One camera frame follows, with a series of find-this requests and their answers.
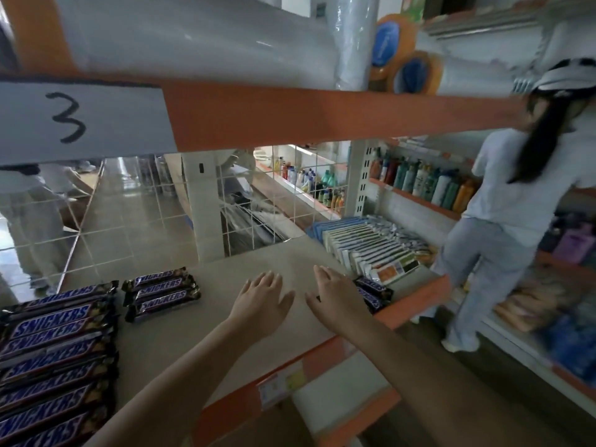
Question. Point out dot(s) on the purple packets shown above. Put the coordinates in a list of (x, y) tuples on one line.
[(575, 244)]

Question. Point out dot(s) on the stack of blue packets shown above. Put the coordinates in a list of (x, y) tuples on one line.
[(333, 226)]

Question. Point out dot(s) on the person's right forearm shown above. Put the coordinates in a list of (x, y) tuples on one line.
[(437, 395)]

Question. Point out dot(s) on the white perforated shelf upright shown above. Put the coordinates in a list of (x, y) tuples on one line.
[(367, 181)]

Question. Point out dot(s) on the person's left forearm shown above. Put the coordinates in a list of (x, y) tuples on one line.
[(177, 391)]

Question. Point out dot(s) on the row of brown chocolate bars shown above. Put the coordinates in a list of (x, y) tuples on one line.
[(51, 363)]

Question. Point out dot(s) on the row of large coloured bottles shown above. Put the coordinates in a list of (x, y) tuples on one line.
[(428, 183)]

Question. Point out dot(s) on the stack of flat white packets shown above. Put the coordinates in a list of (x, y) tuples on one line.
[(377, 251)]

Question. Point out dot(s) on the person's left thumb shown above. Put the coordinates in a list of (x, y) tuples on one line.
[(287, 300)]

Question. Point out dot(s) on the orange bread packets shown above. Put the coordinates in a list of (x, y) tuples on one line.
[(526, 304)]

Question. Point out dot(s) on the person's right thumb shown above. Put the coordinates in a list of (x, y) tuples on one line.
[(313, 303)]

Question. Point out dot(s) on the row of small distant bottles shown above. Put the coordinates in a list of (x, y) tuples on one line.
[(316, 186)]

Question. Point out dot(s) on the person's right hand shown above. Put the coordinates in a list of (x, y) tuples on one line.
[(337, 304)]

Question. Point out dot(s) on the plastic-wrapped white roll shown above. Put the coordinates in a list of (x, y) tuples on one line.
[(356, 37)]

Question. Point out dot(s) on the person's left hand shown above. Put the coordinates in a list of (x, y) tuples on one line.
[(258, 309)]

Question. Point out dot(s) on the shelf price label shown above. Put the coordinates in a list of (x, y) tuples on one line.
[(281, 384)]

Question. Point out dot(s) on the orange shelf beam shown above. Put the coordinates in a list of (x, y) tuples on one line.
[(326, 358), (302, 114)]

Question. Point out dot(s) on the tan tape roll blue core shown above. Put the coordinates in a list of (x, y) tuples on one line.
[(389, 41), (414, 74)]

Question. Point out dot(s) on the small white film roll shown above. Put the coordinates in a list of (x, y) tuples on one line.
[(475, 79)]

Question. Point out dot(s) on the white lower shelf board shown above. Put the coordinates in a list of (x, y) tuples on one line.
[(340, 391)]

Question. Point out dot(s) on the white paper sign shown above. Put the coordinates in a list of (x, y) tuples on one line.
[(74, 120)]

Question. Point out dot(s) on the large white film roll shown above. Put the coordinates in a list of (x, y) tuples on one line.
[(195, 37)]

